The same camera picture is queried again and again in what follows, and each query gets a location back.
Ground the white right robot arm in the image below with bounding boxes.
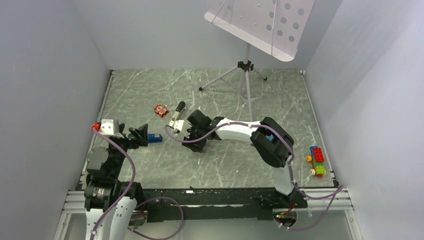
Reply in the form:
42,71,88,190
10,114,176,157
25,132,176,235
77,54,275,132
173,110,307,208

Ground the blue black stapler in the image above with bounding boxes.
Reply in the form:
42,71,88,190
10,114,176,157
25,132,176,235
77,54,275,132
147,133,163,144

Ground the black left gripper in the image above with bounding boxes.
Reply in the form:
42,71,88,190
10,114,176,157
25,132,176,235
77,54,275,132
106,123,147,178

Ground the white perforated music stand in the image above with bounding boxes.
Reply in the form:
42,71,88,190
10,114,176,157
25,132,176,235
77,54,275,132
199,0,315,107

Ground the red cartoon eraser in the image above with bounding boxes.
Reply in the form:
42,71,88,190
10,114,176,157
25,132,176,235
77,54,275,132
154,104,169,118

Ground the colourful lego toy car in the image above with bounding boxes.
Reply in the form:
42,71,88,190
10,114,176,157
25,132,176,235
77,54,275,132
306,146,327,179

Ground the black silver stapler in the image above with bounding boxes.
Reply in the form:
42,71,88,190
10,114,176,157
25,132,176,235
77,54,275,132
168,101,187,129

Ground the blue lego brick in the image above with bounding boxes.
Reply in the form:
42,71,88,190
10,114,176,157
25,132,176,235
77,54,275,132
266,134,275,141

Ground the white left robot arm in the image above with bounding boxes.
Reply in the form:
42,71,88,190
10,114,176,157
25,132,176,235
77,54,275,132
84,119,149,240

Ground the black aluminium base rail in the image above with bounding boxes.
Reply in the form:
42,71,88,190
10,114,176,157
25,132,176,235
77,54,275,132
61,182,352,223

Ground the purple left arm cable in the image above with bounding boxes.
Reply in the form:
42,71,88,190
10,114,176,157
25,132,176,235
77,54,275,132
89,127,184,240

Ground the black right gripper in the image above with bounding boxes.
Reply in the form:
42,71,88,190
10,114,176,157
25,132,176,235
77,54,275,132
182,123,207,153

